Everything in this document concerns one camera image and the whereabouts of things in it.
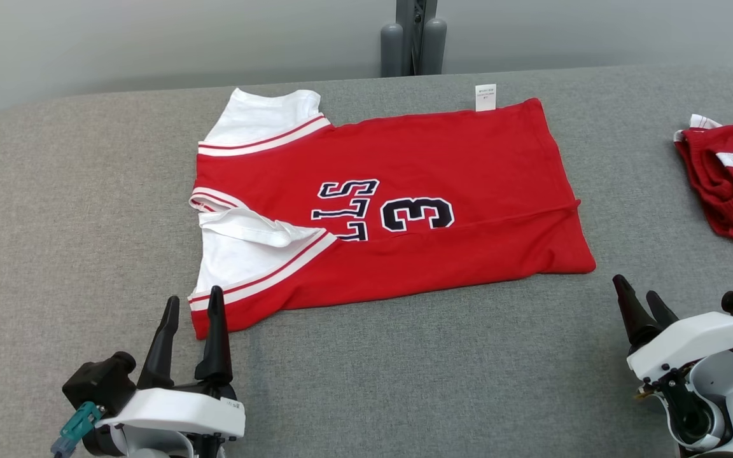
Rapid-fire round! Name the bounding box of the red white number jersey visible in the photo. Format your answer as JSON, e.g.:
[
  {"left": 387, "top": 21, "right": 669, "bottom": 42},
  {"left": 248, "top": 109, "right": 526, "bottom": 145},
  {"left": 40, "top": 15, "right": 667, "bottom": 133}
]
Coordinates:
[{"left": 188, "top": 84, "right": 596, "bottom": 341}]

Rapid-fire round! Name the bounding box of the grey metal partition post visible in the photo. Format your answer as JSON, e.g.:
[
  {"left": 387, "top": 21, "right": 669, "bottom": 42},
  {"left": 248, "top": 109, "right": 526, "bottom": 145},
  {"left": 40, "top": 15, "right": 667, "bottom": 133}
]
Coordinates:
[{"left": 380, "top": 0, "right": 448, "bottom": 77}]

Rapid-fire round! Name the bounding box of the teal left camera connector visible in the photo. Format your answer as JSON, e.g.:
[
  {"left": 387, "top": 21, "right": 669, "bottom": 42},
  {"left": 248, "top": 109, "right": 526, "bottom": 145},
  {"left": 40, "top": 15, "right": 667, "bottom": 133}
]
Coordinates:
[{"left": 52, "top": 401, "right": 103, "bottom": 457}]

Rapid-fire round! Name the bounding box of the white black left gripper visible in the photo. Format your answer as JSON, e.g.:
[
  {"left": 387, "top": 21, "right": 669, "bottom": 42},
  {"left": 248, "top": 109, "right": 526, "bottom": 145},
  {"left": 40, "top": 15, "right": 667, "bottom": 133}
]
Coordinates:
[{"left": 96, "top": 286, "right": 246, "bottom": 440}]

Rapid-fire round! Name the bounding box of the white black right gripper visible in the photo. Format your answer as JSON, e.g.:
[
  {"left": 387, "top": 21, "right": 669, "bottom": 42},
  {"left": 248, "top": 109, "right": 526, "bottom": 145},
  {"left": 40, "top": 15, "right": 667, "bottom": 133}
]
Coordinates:
[{"left": 613, "top": 274, "right": 733, "bottom": 382}]

